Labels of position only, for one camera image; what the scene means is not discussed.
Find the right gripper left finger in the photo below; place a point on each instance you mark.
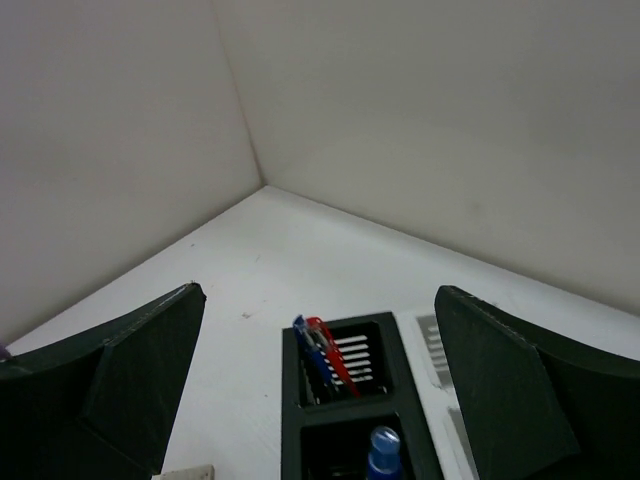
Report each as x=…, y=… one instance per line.
x=101, y=404

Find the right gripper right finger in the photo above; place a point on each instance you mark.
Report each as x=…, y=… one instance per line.
x=537, y=404

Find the clear bottle blue cap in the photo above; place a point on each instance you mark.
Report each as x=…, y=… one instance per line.
x=384, y=460

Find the blue pen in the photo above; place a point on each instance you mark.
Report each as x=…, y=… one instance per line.
x=312, y=357

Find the red pen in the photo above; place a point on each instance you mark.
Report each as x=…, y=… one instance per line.
x=332, y=352

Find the white two-compartment organizer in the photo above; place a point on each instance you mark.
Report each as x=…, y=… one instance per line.
x=432, y=376

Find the black two-compartment organizer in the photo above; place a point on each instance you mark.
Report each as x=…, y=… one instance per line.
x=326, y=434

